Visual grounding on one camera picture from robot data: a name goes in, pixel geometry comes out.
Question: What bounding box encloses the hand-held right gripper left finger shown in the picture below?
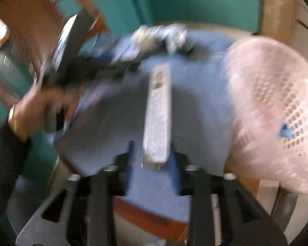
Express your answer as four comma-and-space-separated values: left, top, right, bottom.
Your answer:
15, 141, 133, 246

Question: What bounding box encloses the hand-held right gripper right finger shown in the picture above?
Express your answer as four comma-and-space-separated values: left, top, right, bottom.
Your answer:
169, 151, 288, 246

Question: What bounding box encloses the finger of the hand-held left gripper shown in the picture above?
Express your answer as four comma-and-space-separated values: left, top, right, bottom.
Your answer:
77, 54, 145, 83

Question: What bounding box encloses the pink plastic basket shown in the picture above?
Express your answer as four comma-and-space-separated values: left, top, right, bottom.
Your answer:
223, 36, 308, 196

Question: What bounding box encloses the person's left forearm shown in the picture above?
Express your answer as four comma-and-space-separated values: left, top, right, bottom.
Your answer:
0, 118, 33, 237

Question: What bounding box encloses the person's left hand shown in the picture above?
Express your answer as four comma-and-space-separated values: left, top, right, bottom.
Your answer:
15, 84, 83, 141

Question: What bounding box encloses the white crumpled plastic bag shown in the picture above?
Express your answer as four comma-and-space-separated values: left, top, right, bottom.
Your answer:
132, 25, 168, 47

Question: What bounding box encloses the carved wooden chair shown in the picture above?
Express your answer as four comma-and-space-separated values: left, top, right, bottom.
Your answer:
0, 0, 111, 108

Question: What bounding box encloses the blue striped tablecloth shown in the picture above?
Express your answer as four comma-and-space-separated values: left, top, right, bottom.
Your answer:
53, 29, 237, 224

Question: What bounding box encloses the clear plastic bottle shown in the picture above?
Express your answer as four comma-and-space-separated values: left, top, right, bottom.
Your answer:
166, 24, 193, 54

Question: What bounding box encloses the teal cabinet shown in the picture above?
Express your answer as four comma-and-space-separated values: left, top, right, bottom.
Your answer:
87, 0, 262, 34
0, 40, 65, 183

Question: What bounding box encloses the gold wristwatch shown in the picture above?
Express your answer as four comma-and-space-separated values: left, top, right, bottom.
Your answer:
7, 104, 24, 139

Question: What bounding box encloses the blue plastic scrap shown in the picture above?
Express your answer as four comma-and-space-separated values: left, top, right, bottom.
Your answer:
278, 123, 293, 139

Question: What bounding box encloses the metal frame leg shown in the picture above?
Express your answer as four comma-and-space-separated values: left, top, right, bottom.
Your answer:
269, 184, 299, 234

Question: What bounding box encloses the wooden partition frame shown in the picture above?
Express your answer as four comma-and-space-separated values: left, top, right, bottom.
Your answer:
259, 0, 299, 46

